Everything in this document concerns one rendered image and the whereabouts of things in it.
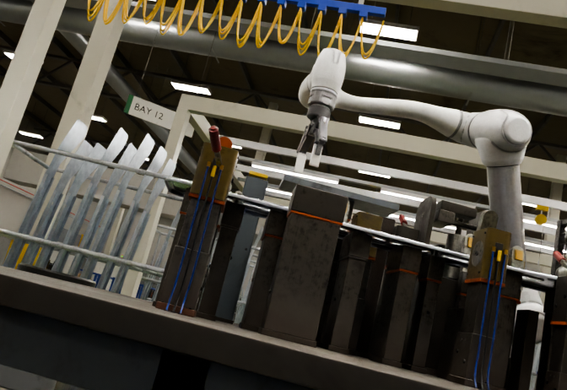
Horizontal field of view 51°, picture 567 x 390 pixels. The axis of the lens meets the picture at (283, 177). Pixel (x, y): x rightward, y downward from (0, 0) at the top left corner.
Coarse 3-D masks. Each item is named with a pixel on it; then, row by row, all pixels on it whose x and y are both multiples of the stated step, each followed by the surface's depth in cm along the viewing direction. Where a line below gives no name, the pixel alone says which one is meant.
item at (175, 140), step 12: (180, 108) 817; (180, 120) 812; (180, 132) 807; (168, 144) 804; (180, 144) 813; (168, 156) 799; (156, 180) 792; (156, 204) 782; (156, 216) 781; (144, 240) 770; (144, 252) 766; (132, 276) 759; (132, 288) 754
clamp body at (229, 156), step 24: (216, 168) 125; (192, 192) 124; (216, 192) 124; (192, 216) 124; (216, 216) 124; (192, 240) 123; (192, 264) 121; (168, 288) 119; (192, 288) 120; (192, 312) 118
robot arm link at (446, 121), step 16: (304, 80) 206; (304, 96) 207; (352, 96) 210; (368, 112) 208; (384, 112) 205; (400, 112) 202; (416, 112) 199; (432, 112) 199; (448, 112) 200; (448, 128) 200
